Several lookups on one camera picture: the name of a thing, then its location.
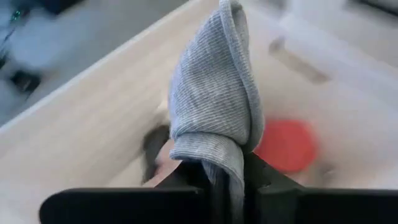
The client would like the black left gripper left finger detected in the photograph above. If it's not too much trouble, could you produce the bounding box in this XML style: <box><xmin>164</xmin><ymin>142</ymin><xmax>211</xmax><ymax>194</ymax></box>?
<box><xmin>39</xmin><ymin>161</ymin><xmax>216</xmax><ymax>224</ymax></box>

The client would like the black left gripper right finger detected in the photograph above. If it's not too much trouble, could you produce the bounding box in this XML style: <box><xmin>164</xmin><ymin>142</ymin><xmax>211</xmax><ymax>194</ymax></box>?
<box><xmin>244</xmin><ymin>152</ymin><xmax>398</xmax><ymax>224</ymax></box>

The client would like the bright red garment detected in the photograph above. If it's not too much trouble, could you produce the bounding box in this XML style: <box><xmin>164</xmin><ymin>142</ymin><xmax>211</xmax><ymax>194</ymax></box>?
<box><xmin>253</xmin><ymin>119</ymin><xmax>318</xmax><ymax>174</ymax></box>

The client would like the purple garment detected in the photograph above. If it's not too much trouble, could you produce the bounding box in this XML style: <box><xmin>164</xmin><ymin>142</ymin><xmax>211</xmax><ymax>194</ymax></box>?
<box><xmin>141</xmin><ymin>124</ymin><xmax>171</xmax><ymax>185</ymax></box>

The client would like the grey ribbed sock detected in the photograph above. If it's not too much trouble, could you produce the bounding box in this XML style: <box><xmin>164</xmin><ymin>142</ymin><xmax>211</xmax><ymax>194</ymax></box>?
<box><xmin>167</xmin><ymin>0</ymin><xmax>265</xmax><ymax>224</ymax></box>

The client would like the peach garment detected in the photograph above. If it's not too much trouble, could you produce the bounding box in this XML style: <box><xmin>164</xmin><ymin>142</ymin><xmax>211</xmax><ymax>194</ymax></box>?
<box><xmin>155</xmin><ymin>139</ymin><xmax>183</xmax><ymax>180</ymax></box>

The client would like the perforated cream laundry basket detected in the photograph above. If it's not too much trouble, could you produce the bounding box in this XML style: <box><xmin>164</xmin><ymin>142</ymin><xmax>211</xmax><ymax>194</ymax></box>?
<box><xmin>0</xmin><ymin>0</ymin><xmax>398</xmax><ymax>224</ymax></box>

